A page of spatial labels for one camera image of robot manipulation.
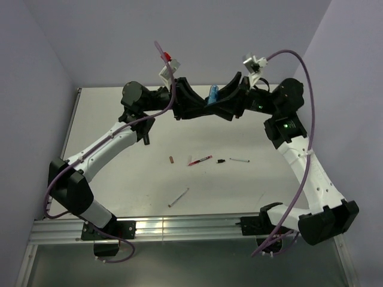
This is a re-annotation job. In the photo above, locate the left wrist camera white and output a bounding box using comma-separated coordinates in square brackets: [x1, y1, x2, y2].
[159, 59, 181, 90]

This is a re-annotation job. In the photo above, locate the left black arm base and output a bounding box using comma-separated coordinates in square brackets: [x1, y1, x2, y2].
[80, 220, 136, 263]

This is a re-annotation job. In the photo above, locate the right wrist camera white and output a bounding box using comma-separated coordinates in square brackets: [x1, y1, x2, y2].
[242, 53, 268, 88]

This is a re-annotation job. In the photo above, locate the black orange highlighter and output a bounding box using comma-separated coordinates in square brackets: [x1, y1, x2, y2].
[143, 134, 150, 145]

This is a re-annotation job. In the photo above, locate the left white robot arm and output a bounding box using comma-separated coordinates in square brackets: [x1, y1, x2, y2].
[46, 78, 215, 239]

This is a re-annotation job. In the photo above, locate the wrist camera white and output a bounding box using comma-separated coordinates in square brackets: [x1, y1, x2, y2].
[159, 59, 181, 90]
[242, 53, 268, 88]

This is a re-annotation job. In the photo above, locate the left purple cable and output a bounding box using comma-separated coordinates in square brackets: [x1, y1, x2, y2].
[43, 40, 175, 264]

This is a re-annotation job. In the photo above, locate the white black pen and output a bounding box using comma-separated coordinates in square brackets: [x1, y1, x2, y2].
[229, 158, 250, 163]

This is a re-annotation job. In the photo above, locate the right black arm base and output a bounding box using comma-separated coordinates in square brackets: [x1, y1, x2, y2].
[235, 202, 290, 255]

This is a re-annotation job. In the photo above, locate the red pen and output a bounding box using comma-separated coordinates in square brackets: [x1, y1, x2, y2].
[187, 155, 212, 166]

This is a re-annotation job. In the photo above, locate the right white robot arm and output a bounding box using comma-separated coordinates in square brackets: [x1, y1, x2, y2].
[213, 72, 360, 246]

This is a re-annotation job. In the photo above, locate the blue highlighter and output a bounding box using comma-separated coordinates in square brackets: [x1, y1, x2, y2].
[207, 85, 219, 105]

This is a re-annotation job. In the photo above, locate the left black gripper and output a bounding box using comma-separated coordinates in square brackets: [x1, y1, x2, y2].
[141, 77, 209, 121]

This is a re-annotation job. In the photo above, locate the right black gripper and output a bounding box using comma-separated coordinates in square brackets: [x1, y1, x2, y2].
[203, 71, 279, 121]

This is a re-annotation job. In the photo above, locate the aluminium rail frame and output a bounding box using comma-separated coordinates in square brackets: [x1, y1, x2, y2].
[14, 86, 360, 287]

